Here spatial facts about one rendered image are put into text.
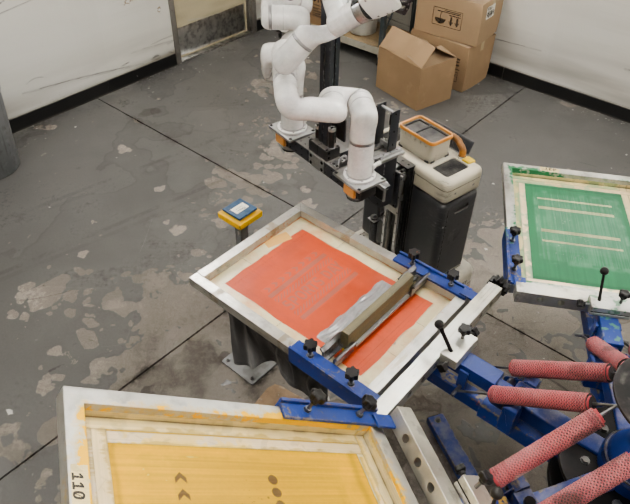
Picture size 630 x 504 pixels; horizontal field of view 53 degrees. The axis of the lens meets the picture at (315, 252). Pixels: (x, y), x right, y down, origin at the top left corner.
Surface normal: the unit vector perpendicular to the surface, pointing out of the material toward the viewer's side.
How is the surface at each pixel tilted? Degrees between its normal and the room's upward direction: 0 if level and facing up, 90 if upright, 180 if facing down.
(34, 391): 0
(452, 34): 91
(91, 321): 0
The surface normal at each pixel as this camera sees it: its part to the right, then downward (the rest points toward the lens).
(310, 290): 0.01, -0.75
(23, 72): 0.76, 0.44
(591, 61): -0.65, 0.50
